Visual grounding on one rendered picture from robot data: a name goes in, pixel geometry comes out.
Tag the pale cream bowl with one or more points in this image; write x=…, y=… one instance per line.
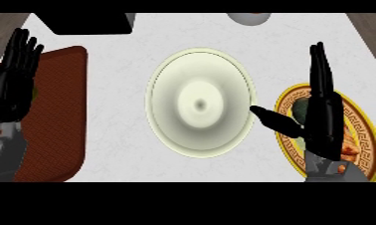
x=200, y=103

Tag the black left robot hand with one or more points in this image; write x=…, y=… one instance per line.
x=16, y=79

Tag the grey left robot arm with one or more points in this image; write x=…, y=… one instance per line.
x=10, y=151

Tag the black appliance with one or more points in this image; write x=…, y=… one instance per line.
x=90, y=22

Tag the green squash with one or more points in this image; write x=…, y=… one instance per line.
x=299, y=108

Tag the brown placemat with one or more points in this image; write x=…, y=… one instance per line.
x=56, y=116

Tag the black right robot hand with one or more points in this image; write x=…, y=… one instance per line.
x=323, y=116

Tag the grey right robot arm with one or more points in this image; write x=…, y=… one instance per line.
x=332, y=169

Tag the gold patterned plate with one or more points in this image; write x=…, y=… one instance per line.
x=360, y=132

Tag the grey round bowl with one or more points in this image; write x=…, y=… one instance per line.
x=248, y=18

